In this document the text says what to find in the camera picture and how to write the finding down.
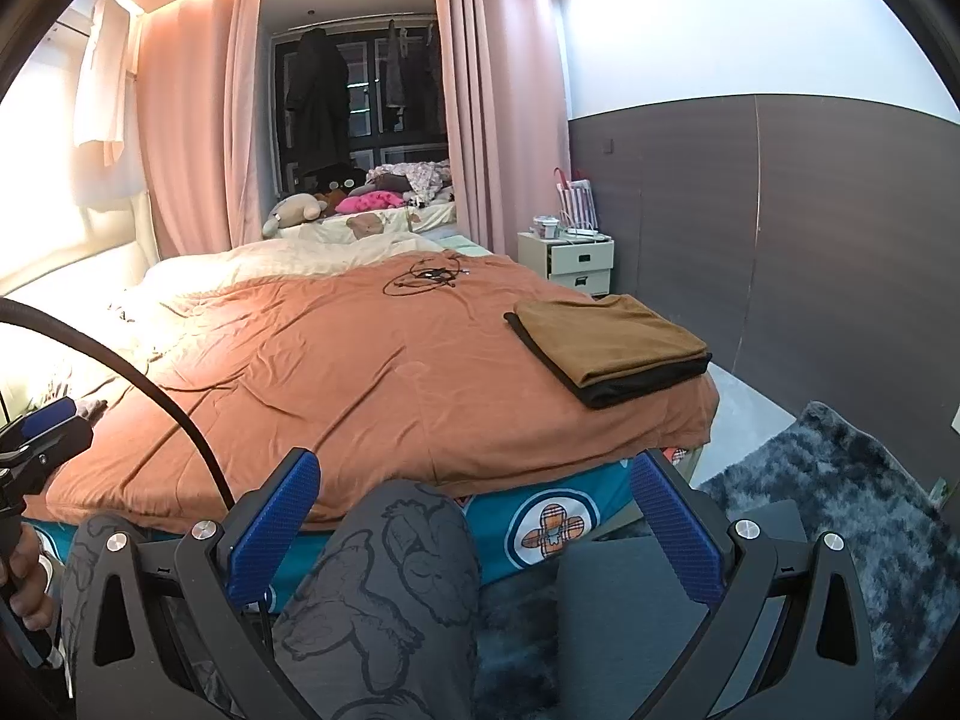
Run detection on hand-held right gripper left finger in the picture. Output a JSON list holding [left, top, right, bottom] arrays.
[[75, 446, 322, 720]]

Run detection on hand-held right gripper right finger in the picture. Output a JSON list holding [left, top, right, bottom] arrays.
[[630, 448, 878, 720]]

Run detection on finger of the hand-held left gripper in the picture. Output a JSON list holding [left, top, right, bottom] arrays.
[[15, 397, 95, 492]]

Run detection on brown printed t-shirt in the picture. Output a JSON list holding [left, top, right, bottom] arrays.
[[514, 294, 712, 389]]

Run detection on dark hanging clothes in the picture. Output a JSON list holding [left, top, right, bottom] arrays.
[[375, 19, 443, 113]]

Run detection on person's left hand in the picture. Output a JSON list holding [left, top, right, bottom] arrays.
[[0, 523, 59, 632]]

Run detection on person's right leg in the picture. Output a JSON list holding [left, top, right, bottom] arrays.
[[270, 480, 482, 720]]

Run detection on teal printed bed sheet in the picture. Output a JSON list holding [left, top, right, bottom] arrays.
[[19, 450, 706, 616]]

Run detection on black folded garment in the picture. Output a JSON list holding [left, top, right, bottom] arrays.
[[504, 311, 713, 411]]

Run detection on cream headboard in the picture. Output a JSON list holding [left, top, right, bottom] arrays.
[[0, 195, 162, 406]]

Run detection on orange blanket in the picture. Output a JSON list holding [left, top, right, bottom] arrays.
[[22, 253, 721, 533]]

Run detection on grey shaggy rug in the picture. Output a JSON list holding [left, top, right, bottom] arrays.
[[472, 400, 960, 720]]

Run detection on cream duvet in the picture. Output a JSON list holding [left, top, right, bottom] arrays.
[[112, 229, 451, 316]]

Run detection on white nightstand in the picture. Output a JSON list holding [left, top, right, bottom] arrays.
[[517, 229, 616, 297]]

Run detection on cream bear print quilt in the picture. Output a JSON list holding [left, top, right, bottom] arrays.
[[300, 202, 458, 248]]

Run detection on beige plush toy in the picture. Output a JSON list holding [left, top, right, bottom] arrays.
[[261, 193, 331, 237]]

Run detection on pink curtain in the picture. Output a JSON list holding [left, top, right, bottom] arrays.
[[139, 0, 275, 260], [433, 0, 571, 260]]

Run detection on white hanging shirt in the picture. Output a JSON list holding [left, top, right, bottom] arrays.
[[71, 0, 147, 203]]

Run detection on pink plush toy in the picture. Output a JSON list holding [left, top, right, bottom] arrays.
[[335, 190, 406, 216]]

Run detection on striped bag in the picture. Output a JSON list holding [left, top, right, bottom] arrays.
[[553, 167, 599, 233]]

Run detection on black plush toy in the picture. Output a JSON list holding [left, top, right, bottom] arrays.
[[311, 163, 368, 196]]

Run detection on floral cloth pile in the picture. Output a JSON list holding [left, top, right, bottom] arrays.
[[367, 160, 457, 205]]

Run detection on dark glass window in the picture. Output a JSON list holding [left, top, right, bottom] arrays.
[[259, 0, 451, 200]]

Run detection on dark hanging coat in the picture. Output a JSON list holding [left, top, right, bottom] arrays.
[[283, 26, 352, 173]]

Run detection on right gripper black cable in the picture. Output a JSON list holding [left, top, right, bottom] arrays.
[[0, 298, 241, 515]]

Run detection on black cable tangle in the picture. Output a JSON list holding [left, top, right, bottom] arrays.
[[384, 256, 473, 299]]

